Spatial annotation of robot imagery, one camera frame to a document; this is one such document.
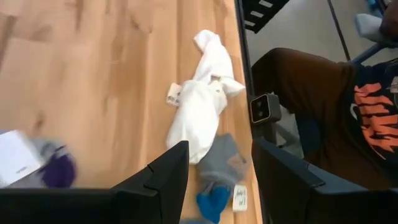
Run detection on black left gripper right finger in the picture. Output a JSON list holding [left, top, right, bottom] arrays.
[[251, 139, 326, 224]]

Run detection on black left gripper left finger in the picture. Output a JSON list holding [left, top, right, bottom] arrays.
[[111, 140, 190, 224]]

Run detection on grey and purple sock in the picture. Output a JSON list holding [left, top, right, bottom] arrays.
[[29, 138, 77, 189]]

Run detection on grey sock with blue toe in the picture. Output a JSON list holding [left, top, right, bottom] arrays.
[[195, 133, 249, 224]]

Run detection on white sock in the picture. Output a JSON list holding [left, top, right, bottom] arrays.
[[166, 79, 228, 165], [192, 29, 246, 97]]

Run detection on person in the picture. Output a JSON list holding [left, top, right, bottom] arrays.
[[251, 0, 398, 191]]

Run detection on grey blue chair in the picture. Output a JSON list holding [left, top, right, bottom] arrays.
[[351, 14, 398, 65]]

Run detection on grey table-level camera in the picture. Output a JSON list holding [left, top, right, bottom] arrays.
[[249, 92, 282, 126]]

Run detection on black aluminium table frame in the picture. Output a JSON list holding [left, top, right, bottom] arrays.
[[233, 0, 259, 144]]

